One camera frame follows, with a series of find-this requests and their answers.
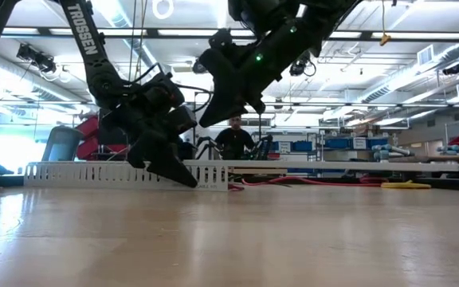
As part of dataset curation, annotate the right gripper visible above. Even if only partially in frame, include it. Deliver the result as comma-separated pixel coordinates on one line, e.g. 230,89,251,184
198,22,311,128

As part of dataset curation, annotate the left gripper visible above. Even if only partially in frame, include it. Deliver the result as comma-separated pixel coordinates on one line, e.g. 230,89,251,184
101,94,199,190

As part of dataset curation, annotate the white slotted cable duct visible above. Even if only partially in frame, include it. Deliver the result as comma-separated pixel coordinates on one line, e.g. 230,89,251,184
23,159,230,193

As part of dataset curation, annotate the white duct cover strip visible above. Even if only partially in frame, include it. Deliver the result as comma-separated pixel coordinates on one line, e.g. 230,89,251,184
182,159,459,174

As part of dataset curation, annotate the person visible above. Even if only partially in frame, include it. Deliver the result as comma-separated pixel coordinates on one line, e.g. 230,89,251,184
214,115,257,161

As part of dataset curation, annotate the black monitor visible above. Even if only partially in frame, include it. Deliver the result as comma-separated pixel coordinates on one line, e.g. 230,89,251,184
98,106,135,147

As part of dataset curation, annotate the white LED light bar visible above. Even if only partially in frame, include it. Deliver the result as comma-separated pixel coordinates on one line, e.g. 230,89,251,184
157,29,257,37
328,30,363,39

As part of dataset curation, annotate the blue white office chair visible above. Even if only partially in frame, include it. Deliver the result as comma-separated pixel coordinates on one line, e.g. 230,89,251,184
40,125,84,163

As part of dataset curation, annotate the blue storage bin shelf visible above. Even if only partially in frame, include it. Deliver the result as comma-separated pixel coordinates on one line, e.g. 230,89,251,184
271,136,390,176

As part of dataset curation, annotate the wooden workbench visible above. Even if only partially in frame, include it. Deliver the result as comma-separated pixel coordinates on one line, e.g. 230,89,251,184
388,154,459,179

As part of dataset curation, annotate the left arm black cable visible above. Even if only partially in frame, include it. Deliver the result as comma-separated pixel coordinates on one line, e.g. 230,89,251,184
133,62,214,113

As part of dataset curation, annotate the black overhead camera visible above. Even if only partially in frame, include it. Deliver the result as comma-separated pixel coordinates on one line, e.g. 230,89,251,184
288,51,317,78

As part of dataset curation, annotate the thin red wire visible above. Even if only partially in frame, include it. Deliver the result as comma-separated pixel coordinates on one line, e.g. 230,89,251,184
240,175,383,188

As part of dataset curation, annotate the white ring light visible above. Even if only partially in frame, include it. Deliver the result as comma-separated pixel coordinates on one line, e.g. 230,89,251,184
151,0,175,21

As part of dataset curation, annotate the black hanging cable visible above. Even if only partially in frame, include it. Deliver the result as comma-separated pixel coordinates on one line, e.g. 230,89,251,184
127,0,149,81

